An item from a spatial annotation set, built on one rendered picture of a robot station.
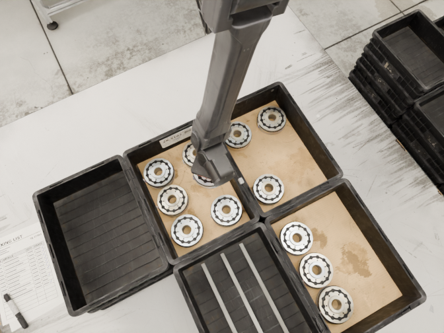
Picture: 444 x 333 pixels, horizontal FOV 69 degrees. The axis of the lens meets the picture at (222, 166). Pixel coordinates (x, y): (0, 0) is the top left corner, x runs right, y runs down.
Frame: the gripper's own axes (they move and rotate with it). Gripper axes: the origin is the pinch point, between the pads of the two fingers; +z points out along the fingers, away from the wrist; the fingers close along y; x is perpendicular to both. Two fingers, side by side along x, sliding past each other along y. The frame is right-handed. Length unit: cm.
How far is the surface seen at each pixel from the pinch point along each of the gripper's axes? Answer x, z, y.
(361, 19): -55, 102, 174
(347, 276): -50, 14, -16
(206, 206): -1.5, 15.2, -8.6
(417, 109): -81, 51, 76
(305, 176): -30.5, 15.0, 11.9
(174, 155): 15.3, 16.0, 5.3
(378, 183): -60, 27, 23
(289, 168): -24.6, 15.1, 13.3
